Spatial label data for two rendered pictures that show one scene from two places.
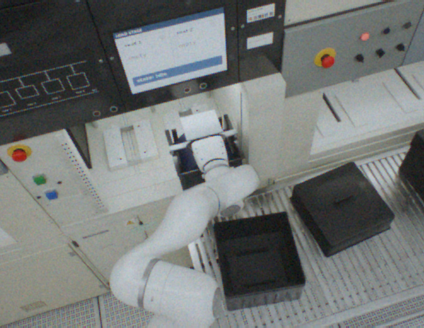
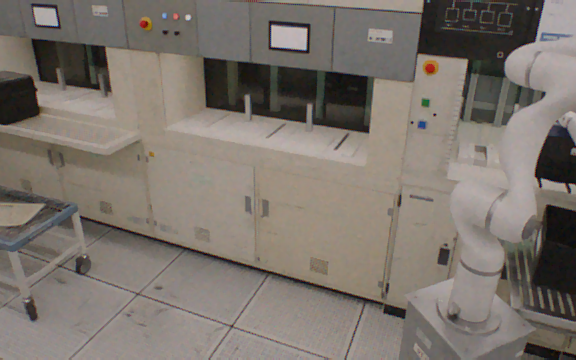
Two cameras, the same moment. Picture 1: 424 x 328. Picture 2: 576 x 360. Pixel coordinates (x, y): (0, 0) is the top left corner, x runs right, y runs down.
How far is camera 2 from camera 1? 1.15 m
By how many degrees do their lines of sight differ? 39
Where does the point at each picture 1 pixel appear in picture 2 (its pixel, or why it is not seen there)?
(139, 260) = (538, 47)
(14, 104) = (455, 22)
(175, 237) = (572, 41)
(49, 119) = (467, 44)
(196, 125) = not seen: hidden behind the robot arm
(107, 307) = (369, 316)
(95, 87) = (512, 29)
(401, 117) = not seen: outside the picture
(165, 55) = (575, 21)
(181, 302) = (568, 61)
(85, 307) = (349, 305)
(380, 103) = not seen: outside the picture
